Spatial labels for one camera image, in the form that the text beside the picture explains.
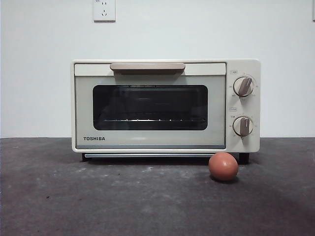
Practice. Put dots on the brown egg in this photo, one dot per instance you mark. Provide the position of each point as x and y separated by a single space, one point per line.
223 167

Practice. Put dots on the silver crumb tray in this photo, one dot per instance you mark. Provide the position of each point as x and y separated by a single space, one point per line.
147 155

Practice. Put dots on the black oven foot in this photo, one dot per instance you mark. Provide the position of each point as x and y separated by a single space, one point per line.
84 157
244 158

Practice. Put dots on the cream round oven knob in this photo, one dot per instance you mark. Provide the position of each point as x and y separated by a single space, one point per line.
243 86
243 126

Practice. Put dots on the cream Toshiba toaster oven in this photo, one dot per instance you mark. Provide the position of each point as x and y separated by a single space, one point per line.
242 66

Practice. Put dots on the white wall socket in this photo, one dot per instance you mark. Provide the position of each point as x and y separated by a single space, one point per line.
104 12

